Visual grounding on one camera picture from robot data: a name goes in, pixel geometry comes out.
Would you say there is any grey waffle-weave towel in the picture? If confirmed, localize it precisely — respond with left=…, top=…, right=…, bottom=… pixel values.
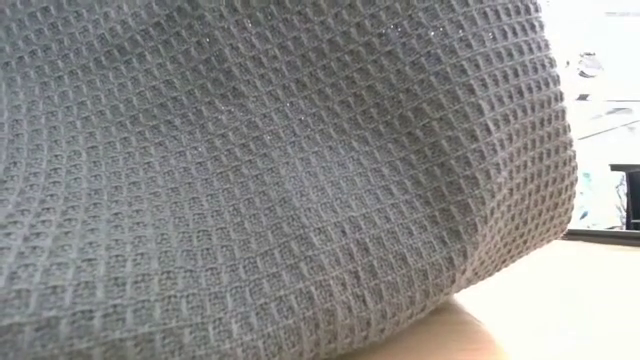
left=0, top=0, right=580, bottom=360

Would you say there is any leaf print fabric panel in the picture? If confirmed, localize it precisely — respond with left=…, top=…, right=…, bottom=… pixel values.
left=574, top=169, right=629, bottom=230

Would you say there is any black cabinet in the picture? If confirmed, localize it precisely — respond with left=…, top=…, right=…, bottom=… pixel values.
left=608, top=163, right=640, bottom=232

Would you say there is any black metal table frame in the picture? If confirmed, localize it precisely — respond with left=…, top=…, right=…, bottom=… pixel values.
left=561, top=227, right=640, bottom=248

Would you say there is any black ceiling cable reel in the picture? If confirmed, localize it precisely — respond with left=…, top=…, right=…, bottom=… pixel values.
left=576, top=50, right=605, bottom=80

